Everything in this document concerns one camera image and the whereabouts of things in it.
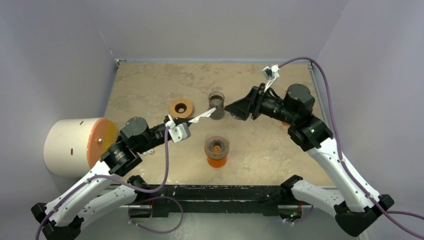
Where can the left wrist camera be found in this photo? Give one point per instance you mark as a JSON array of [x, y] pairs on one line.
[[178, 128]]

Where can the white paper coffee filter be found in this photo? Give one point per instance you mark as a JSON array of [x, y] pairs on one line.
[[206, 114]]

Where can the white cylinder with orange lid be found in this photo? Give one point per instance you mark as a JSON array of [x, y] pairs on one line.
[[73, 146]]

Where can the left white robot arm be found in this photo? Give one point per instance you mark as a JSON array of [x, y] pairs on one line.
[[101, 189]]

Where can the smoked glass carafe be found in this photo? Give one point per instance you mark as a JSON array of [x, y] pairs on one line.
[[216, 100]]

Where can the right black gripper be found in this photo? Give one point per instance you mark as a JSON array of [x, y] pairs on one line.
[[259, 102]]

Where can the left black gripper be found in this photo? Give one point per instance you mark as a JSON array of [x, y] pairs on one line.
[[185, 120]]

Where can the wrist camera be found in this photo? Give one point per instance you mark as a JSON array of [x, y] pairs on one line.
[[178, 128], [271, 73]]

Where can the orange glass carafe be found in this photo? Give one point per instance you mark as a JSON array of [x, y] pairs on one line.
[[216, 163]]

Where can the clear glass dripper cone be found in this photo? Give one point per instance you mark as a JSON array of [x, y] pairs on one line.
[[217, 138]]

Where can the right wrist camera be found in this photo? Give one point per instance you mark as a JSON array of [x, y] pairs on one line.
[[271, 73]]

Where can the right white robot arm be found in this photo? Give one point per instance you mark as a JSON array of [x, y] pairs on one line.
[[355, 204]]

